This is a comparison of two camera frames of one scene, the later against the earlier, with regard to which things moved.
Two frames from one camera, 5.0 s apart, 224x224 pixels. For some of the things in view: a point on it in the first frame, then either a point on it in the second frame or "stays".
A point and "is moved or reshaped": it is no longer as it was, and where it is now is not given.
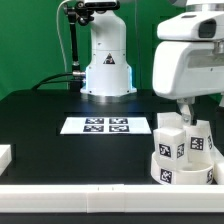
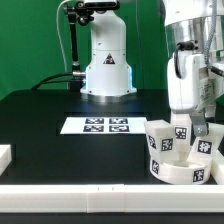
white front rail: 102,198 stays
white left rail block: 5,157 stays
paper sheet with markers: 106,125 stays
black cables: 54,81 stays
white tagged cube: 199,141 -> 182,135
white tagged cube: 170,143 is moved or reshaped
